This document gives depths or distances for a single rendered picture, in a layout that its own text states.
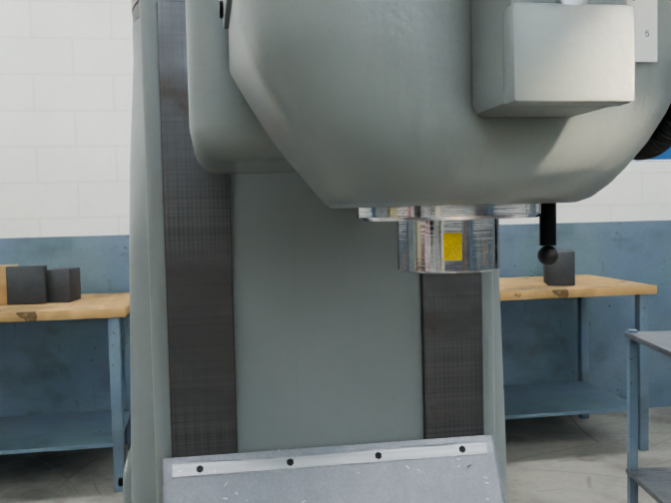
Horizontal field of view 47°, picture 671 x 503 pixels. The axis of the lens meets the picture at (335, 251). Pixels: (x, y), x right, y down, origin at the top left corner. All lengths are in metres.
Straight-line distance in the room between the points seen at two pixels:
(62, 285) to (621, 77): 3.94
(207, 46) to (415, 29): 0.21
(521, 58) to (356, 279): 0.52
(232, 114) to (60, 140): 4.20
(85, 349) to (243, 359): 3.93
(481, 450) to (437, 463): 0.05
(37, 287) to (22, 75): 1.26
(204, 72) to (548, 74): 0.26
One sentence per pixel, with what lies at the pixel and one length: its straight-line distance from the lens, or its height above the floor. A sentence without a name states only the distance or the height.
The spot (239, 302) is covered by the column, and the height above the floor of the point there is 1.23.
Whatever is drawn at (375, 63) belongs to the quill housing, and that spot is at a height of 1.36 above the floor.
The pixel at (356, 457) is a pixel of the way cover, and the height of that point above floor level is 1.08.
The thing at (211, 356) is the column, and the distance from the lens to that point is 0.73.
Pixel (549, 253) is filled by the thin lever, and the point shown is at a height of 1.29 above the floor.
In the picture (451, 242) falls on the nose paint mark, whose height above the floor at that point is 1.29.
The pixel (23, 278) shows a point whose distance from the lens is 4.14.
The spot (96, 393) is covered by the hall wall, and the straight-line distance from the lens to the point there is 4.70.
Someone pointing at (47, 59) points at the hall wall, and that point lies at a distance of 4.71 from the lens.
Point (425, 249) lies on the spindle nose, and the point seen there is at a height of 1.29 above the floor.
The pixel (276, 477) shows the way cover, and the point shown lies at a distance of 0.75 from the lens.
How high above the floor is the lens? 1.31
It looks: 3 degrees down
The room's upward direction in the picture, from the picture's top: 1 degrees counter-clockwise
